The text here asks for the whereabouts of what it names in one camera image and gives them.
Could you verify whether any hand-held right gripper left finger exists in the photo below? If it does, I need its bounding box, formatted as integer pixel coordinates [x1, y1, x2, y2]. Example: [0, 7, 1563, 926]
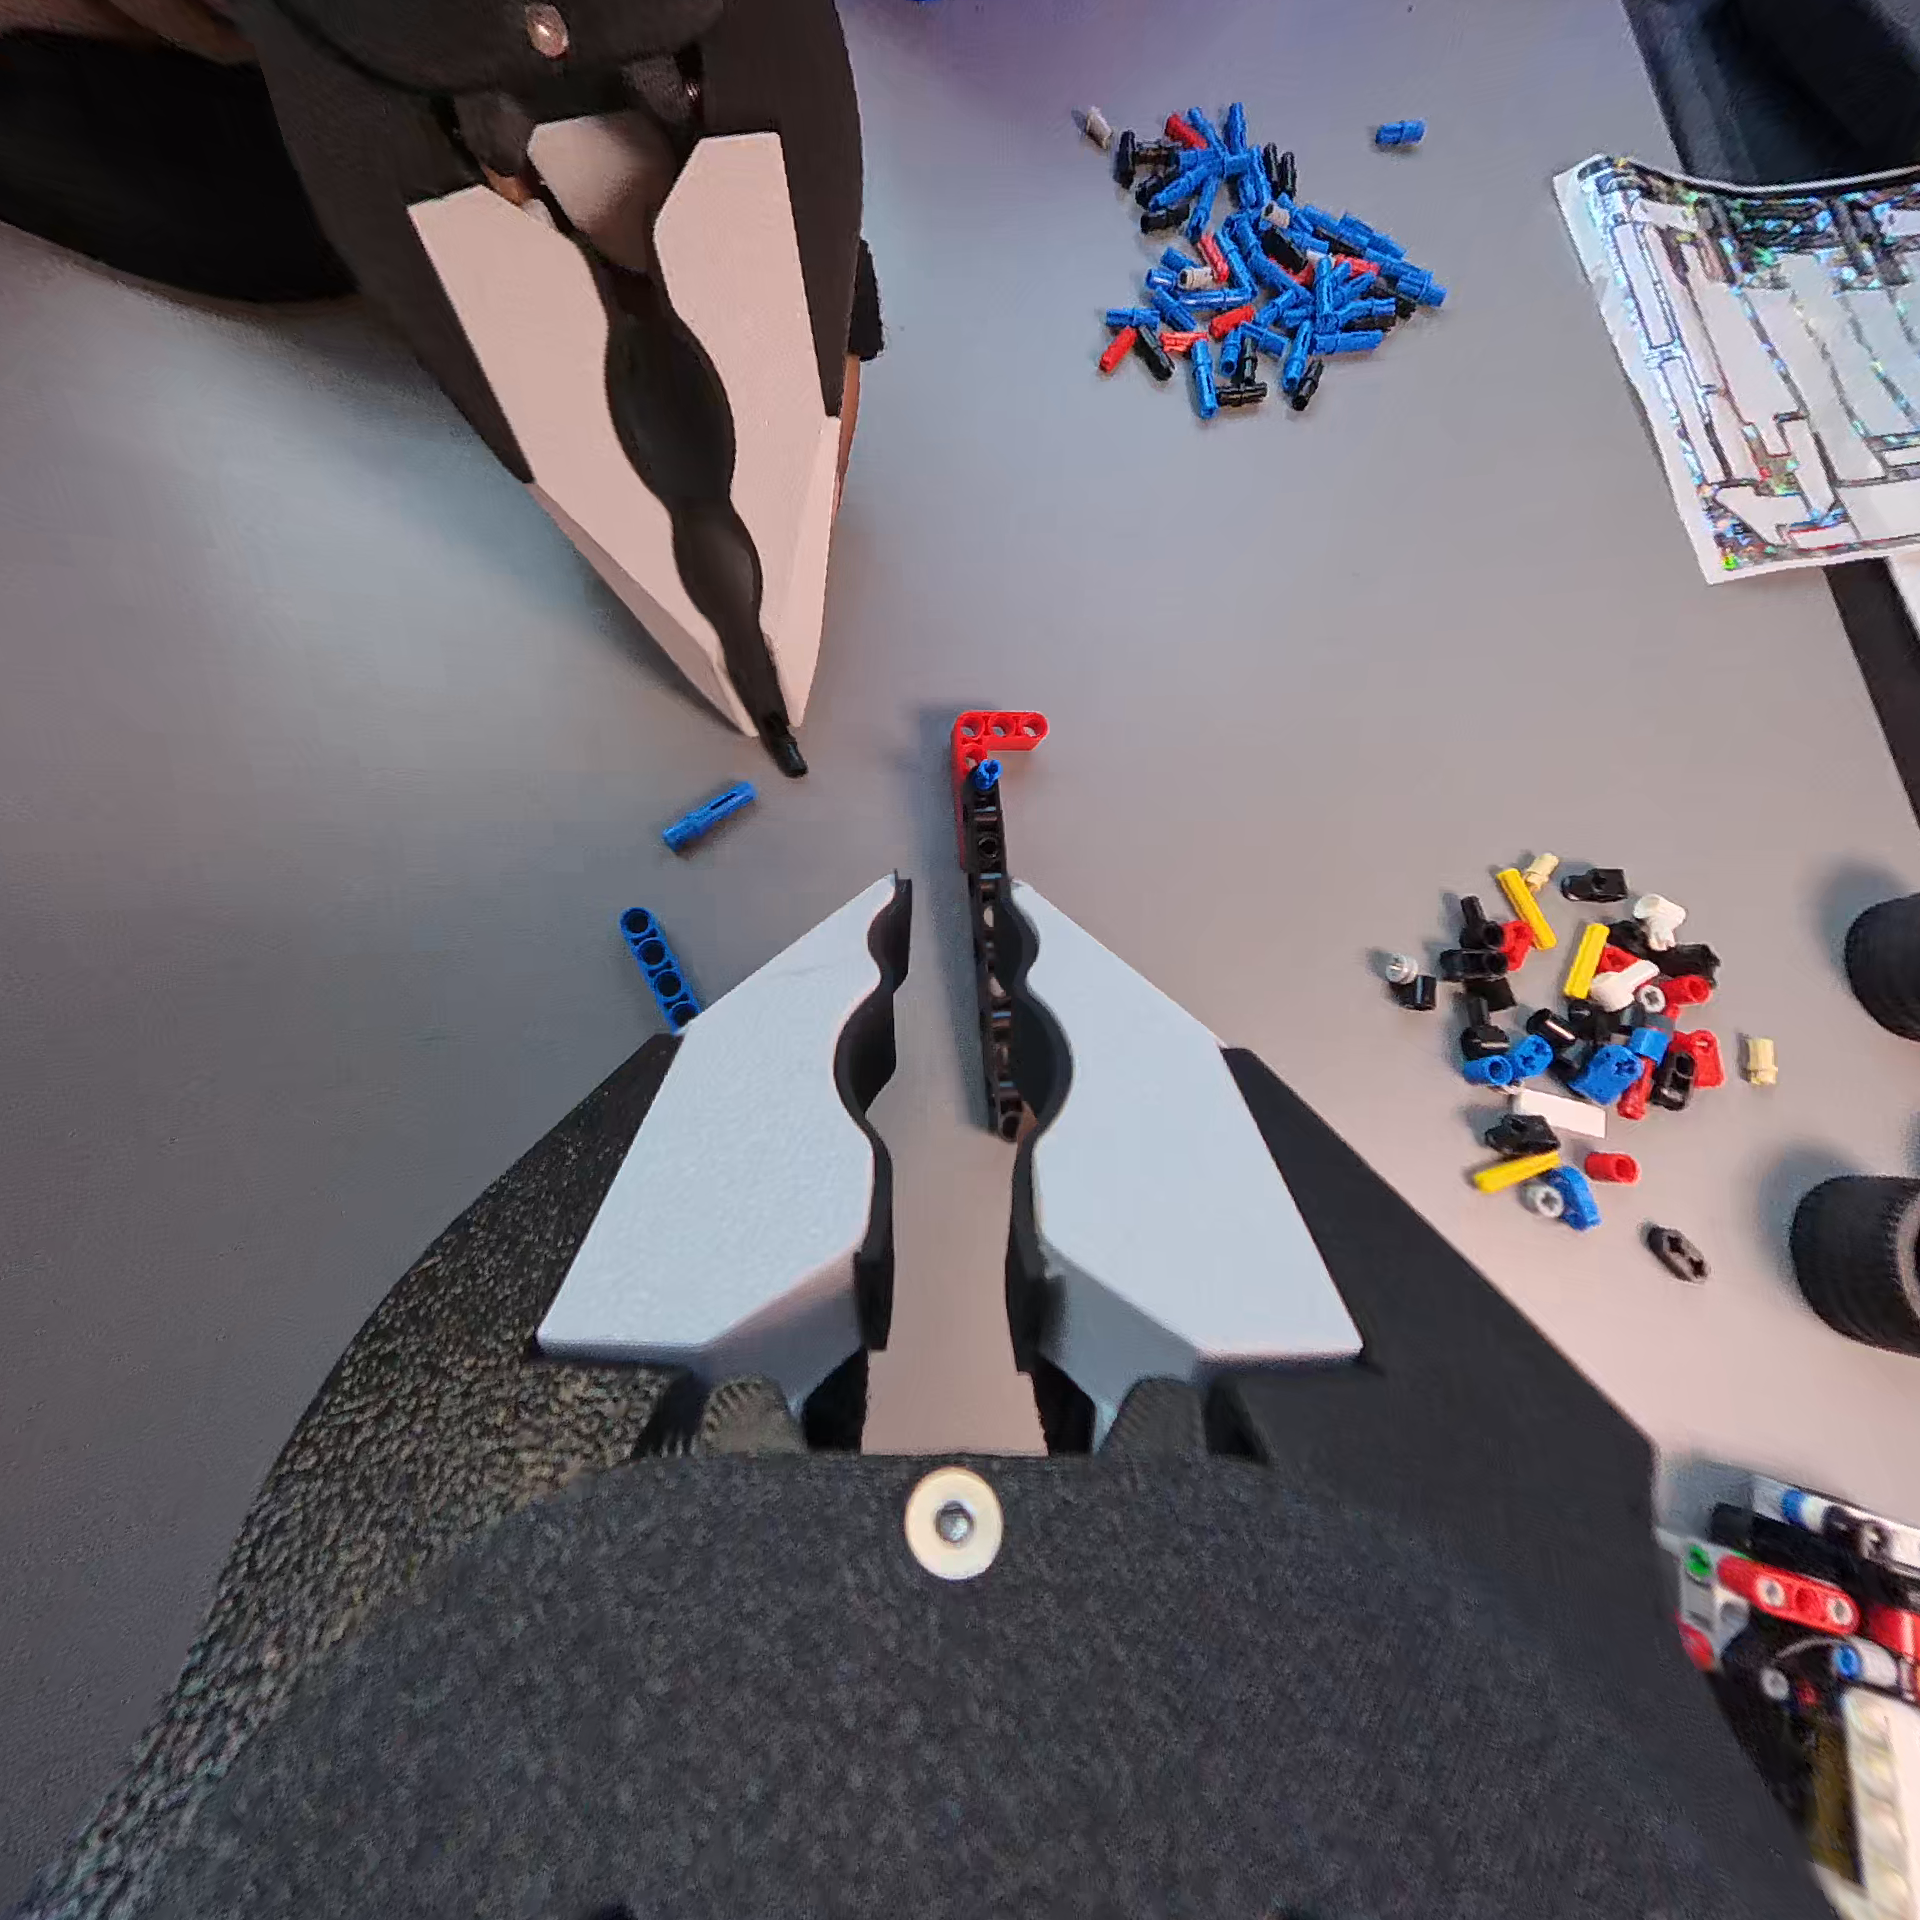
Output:
[536, 873, 915, 1404]

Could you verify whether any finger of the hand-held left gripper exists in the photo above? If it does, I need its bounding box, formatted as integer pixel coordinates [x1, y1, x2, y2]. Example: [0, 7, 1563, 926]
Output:
[406, 180, 789, 737]
[651, 132, 848, 724]

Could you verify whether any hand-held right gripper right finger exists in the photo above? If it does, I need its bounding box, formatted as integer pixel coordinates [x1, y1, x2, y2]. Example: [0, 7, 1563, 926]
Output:
[1008, 878, 1364, 1420]

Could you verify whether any blue angled lego beam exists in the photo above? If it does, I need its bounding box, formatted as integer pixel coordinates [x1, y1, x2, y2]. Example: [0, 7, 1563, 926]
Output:
[616, 905, 707, 1037]

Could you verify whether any black and red lego assembly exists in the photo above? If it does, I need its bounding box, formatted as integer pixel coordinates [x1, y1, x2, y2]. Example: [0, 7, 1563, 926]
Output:
[949, 709, 1052, 1143]

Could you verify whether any pile of mixed lego pieces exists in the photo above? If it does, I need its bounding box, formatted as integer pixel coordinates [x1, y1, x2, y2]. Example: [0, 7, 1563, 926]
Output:
[1381, 852, 1779, 1231]

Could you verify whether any pile of small lego pins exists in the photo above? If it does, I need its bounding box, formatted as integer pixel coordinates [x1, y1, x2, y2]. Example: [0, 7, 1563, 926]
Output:
[1100, 103, 1450, 422]

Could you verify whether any black lego tyre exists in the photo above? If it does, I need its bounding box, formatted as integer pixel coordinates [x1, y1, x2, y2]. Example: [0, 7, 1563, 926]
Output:
[1842, 892, 1920, 1041]
[1787, 1174, 1920, 1355]

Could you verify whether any blue white lego race car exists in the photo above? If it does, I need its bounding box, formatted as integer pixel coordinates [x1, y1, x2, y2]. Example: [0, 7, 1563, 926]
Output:
[1655, 1475, 1920, 1920]

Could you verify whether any instruction sheet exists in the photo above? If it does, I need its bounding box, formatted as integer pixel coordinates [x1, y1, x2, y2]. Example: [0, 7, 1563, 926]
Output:
[1551, 151, 1920, 588]

